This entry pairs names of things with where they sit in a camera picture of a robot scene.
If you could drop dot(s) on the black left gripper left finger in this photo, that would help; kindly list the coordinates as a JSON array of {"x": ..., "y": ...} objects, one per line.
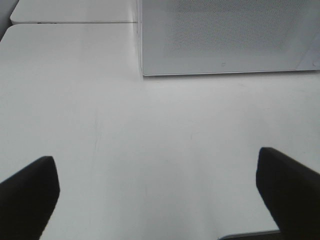
[{"x": 27, "y": 200}]

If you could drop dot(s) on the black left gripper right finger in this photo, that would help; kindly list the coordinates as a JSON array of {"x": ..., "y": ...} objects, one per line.
[{"x": 291, "y": 193}]

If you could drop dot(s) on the white microwave door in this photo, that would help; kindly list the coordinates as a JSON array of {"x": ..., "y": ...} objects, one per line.
[{"x": 190, "y": 37}]

